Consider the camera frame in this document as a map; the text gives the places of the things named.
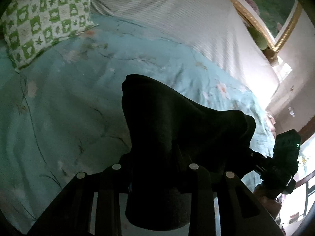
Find black pants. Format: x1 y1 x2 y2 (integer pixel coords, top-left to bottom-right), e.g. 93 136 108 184
122 74 256 235

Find person right hand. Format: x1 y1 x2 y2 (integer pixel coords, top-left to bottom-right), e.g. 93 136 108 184
253 184 282 220

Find light blue floral duvet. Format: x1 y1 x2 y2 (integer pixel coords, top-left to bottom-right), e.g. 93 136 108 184
1 15 274 233

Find green plush cushion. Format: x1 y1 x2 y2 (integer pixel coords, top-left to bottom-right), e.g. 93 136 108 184
247 27 268 51

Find gold framed landscape painting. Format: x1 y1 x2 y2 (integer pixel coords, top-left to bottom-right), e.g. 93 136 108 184
230 0 303 52

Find white striped bedsheet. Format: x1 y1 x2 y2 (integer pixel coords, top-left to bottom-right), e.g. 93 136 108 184
91 0 279 108

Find green white checkered pillow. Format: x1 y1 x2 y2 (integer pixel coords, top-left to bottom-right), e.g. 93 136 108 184
1 0 96 70

